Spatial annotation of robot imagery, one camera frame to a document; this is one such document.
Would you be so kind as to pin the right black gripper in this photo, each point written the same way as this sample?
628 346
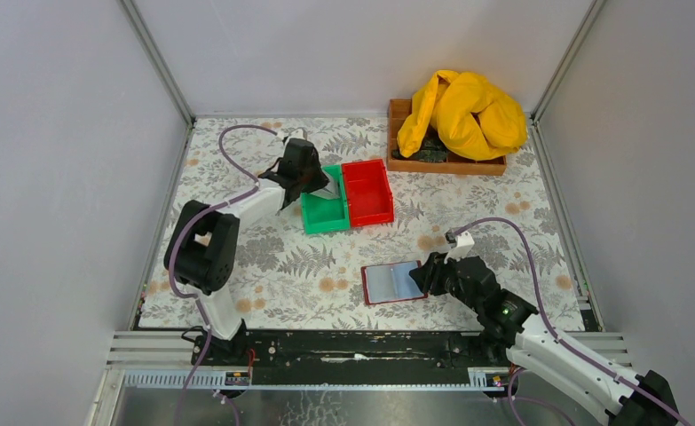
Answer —
438 277

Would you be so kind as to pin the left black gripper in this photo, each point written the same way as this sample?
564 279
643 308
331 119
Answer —
299 180

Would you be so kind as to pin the red leather card holder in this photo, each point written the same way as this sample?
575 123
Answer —
390 283

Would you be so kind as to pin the green plastic bin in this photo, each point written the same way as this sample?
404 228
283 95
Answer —
326 215

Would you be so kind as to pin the red plastic bin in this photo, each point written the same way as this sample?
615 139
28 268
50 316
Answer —
368 192

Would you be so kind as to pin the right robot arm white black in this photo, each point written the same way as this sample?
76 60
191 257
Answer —
612 393

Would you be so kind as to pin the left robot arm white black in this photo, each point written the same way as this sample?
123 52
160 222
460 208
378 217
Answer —
204 243

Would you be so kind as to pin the silver cards in green bin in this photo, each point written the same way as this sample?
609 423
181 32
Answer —
329 191

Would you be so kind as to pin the floral table mat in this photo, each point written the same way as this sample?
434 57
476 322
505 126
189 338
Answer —
285 278

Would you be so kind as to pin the dark green item in tray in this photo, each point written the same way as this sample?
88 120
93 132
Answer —
432 150

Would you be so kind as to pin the wooden tray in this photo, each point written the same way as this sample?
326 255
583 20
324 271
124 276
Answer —
398 111

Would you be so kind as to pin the yellow cloth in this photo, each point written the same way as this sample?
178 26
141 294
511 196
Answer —
472 117

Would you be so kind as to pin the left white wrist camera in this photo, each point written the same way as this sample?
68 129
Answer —
286 136

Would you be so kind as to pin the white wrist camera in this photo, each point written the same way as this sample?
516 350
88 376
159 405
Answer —
460 245
286 136

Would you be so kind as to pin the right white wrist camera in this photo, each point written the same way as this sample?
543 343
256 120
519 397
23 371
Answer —
460 245

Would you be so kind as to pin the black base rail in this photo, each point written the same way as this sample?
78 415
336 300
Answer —
312 357

